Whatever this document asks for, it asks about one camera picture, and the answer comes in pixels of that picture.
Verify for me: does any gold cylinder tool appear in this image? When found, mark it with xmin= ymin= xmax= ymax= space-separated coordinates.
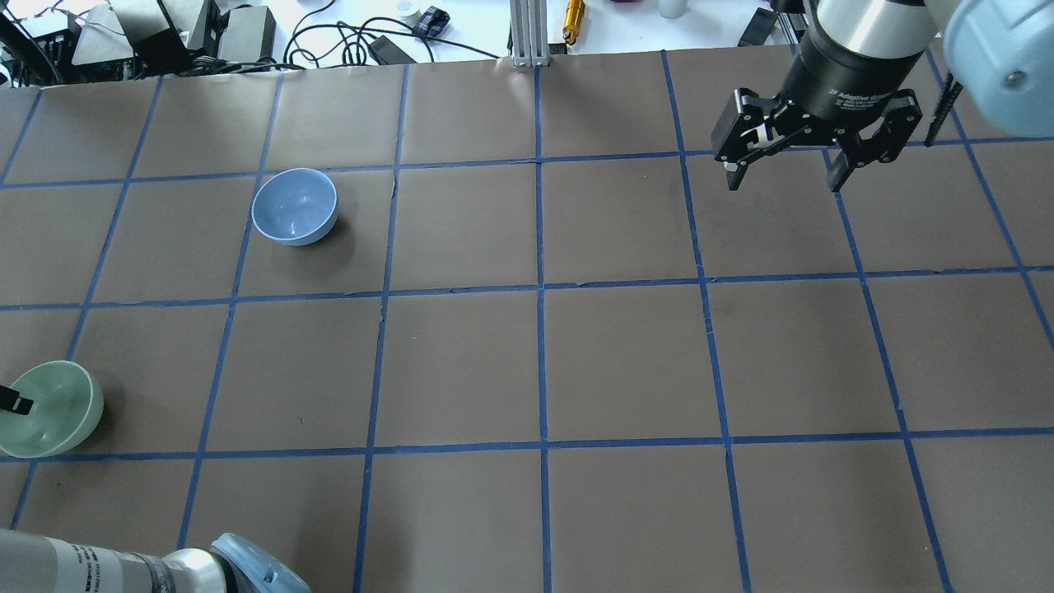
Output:
xmin=561 ymin=0 xmax=586 ymax=46

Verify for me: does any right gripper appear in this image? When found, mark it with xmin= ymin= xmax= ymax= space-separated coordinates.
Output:
xmin=711 ymin=29 xmax=922 ymax=192

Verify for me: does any aluminium frame post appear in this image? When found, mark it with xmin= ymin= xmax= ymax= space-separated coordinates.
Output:
xmin=509 ymin=0 xmax=551 ymax=68

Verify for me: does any black power adapter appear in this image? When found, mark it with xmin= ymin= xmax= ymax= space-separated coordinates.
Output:
xmin=366 ymin=36 xmax=417 ymax=65

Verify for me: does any green bowl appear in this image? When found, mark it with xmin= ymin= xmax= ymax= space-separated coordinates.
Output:
xmin=1 ymin=360 xmax=103 ymax=460

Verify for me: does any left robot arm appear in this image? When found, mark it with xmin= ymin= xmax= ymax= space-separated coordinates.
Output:
xmin=2 ymin=529 xmax=310 ymax=592

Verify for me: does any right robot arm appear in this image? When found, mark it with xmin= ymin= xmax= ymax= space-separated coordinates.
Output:
xmin=711 ymin=1 xmax=1053 ymax=192

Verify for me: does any blue bowl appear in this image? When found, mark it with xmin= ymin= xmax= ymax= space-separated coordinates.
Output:
xmin=250 ymin=169 xmax=339 ymax=248

